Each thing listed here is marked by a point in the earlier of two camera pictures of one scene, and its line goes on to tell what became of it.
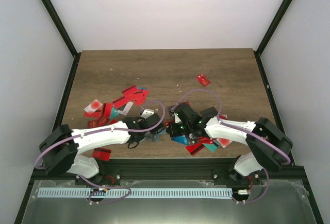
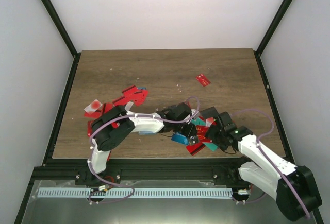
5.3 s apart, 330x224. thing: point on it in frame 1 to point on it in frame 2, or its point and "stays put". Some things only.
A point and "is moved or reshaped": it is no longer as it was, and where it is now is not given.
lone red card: x=203 y=80 stays put
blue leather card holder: x=155 y=137 is moved or reshaped
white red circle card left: x=94 y=106 stays put
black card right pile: x=211 y=112 stays put
